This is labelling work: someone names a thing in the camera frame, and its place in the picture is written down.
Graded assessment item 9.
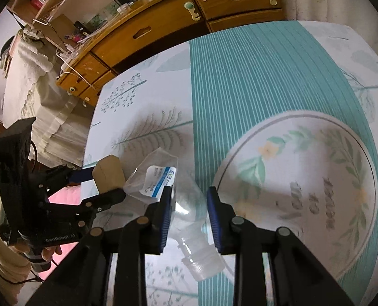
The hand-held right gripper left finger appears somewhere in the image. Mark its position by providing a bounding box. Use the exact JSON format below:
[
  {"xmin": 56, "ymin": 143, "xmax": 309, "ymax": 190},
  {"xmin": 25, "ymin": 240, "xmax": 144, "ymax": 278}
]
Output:
[{"xmin": 26, "ymin": 185, "xmax": 174, "ymax": 306}]

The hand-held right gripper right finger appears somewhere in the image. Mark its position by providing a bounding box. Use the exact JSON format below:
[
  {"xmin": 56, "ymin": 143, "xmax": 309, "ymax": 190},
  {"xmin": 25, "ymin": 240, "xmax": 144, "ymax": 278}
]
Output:
[{"xmin": 207, "ymin": 186, "xmax": 355, "ymax": 306}]

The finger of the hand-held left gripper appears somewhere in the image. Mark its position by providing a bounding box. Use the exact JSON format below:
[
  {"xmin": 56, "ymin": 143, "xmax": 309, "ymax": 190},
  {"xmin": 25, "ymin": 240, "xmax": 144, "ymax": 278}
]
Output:
[
  {"xmin": 48, "ymin": 188, "xmax": 126, "ymax": 228},
  {"xmin": 44, "ymin": 165, "xmax": 95, "ymax": 192}
]

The small brown cardboard box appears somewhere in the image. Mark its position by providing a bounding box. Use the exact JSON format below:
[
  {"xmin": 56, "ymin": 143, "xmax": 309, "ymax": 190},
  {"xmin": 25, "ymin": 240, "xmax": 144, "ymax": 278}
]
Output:
[{"xmin": 92, "ymin": 155, "xmax": 126, "ymax": 195}]

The clear plastic wrapper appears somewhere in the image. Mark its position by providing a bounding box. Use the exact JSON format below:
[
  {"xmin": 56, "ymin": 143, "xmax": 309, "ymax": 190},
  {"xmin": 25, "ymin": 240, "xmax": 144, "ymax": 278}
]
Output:
[{"xmin": 123, "ymin": 148, "xmax": 226, "ymax": 283}]

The person's left hand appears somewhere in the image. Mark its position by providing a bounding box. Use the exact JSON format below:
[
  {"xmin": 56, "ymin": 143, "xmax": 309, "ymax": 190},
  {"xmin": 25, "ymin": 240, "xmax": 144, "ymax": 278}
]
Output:
[{"xmin": 41, "ymin": 245, "xmax": 63, "ymax": 262}]

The white lace cover cloth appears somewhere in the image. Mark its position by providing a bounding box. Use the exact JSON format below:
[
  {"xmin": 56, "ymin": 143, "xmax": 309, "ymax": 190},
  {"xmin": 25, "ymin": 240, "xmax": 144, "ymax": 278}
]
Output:
[{"xmin": 2, "ymin": 35, "xmax": 90, "ymax": 169}]

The light blue patterned tablecloth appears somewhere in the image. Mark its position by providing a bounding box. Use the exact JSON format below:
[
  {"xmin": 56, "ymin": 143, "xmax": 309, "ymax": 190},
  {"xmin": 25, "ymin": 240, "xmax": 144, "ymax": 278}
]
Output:
[{"xmin": 81, "ymin": 21, "xmax": 378, "ymax": 306}]

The wooden desk with drawers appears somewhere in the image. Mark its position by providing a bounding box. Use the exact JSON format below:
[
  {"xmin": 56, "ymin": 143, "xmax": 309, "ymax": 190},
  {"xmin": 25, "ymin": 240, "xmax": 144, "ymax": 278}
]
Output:
[{"xmin": 55, "ymin": 0, "xmax": 283, "ymax": 106}]

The cream drawer safety lock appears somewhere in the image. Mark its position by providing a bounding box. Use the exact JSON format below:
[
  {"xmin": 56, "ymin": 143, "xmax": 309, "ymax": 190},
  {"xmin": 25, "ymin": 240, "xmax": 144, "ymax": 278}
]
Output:
[{"xmin": 184, "ymin": 2, "xmax": 201, "ymax": 21}]

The cream leaf print curtain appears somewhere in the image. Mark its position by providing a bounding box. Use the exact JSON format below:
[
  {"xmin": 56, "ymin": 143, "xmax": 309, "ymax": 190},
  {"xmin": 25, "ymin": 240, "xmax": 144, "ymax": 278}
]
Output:
[{"xmin": 278, "ymin": 0, "xmax": 378, "ymax": 71}]

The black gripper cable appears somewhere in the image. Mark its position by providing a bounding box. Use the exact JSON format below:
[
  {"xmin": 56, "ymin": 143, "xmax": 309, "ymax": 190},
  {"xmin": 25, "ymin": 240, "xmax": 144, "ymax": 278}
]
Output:
[{"xmin": 0, "ymin": 254, "xmax": 47, "ymax": 285}]

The white cable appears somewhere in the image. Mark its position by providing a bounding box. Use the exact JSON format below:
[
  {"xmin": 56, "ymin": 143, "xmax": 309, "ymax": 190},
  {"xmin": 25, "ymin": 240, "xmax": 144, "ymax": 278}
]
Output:
[{"xmin": 57, "ymin": 41, "xmax": 95, "ymax": 90}]

